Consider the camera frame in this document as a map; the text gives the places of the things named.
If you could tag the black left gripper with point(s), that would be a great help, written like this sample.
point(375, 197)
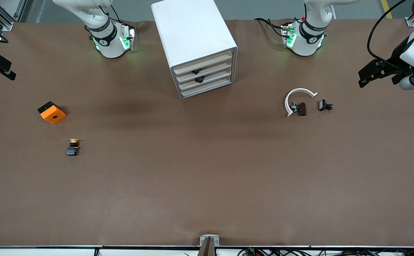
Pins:
point(398, 58)

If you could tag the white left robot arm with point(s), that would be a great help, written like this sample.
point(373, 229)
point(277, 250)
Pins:
point(304, 42)

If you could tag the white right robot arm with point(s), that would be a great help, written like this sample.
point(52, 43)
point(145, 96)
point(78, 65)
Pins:
point(110, 46)

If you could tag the yellow push button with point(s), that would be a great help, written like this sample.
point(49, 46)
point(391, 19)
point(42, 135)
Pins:
point(73, 151)

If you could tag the orange and black box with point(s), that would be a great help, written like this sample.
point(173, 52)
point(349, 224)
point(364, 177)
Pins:
point(53, 115)

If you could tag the small black clip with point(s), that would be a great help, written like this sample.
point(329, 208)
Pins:
point(323, 105)

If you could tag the yellow floor tape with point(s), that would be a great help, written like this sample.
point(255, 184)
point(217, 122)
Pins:
point(387, 9)

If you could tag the brown black small component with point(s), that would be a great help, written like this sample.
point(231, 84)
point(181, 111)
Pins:
point(302, 108)

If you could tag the small black part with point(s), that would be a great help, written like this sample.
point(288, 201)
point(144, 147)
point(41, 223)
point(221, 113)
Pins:
point(200, 79)

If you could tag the brown table cover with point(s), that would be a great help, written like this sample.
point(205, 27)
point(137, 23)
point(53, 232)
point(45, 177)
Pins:
point(206, 177)

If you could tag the white table edge rail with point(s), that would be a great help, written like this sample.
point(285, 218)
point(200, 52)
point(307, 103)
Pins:
point(50, 252)

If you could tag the bottom edge camera mount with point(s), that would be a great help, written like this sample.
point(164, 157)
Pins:
point(209, 249)

